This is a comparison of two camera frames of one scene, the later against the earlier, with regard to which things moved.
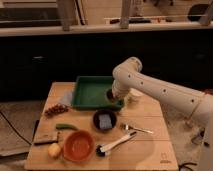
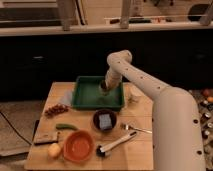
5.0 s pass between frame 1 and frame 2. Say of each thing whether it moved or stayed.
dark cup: moved
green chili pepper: stayed
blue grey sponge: stayed
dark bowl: stayed
